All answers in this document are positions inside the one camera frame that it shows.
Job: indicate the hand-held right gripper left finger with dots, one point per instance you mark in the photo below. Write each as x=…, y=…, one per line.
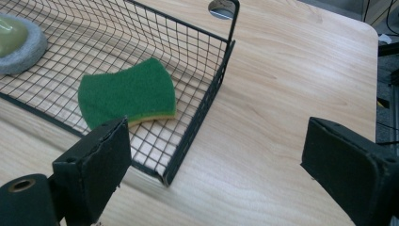
x=94, y=169

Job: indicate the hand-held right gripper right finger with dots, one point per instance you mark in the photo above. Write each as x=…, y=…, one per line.
x=351, y=175

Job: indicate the yellow and green sponge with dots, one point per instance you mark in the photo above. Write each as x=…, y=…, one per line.
x=125, y=91

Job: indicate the green bowl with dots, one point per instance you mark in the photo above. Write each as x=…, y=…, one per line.
x=28, y=53

